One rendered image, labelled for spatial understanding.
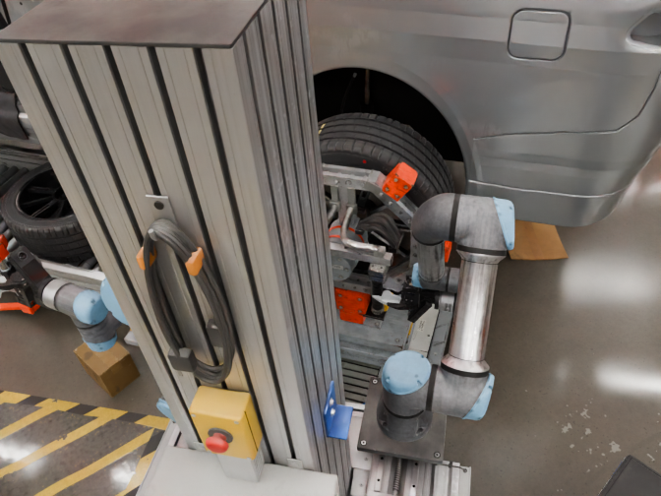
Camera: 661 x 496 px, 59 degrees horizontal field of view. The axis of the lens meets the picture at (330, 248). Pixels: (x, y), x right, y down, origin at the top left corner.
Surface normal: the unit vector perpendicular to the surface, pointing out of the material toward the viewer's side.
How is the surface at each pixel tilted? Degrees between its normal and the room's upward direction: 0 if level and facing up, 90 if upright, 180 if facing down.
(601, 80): 90
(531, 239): 1
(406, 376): 7
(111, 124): 90
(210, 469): 0
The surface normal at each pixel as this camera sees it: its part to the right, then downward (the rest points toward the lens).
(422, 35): -0.32, 0.67
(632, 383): -0.07, -0.72
